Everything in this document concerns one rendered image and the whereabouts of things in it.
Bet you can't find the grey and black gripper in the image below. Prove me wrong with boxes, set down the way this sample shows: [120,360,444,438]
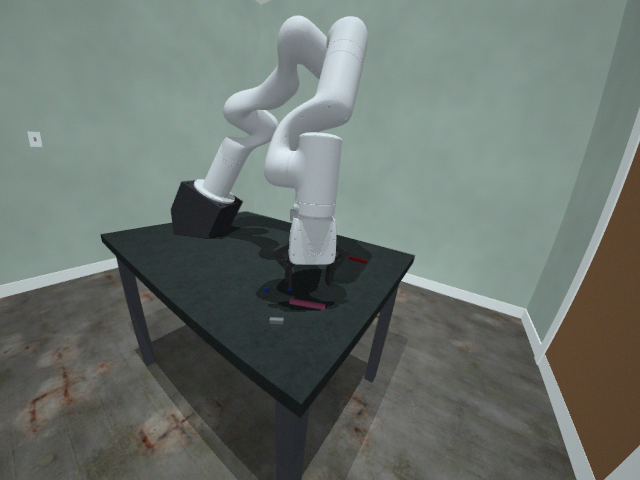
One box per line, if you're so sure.
[273,213,348,287]

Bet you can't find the pink rod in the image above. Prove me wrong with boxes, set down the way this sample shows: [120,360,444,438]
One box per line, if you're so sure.
[289,299,325,310]

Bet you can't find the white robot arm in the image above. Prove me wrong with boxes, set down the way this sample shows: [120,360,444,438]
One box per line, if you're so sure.
[194,16,368,222]

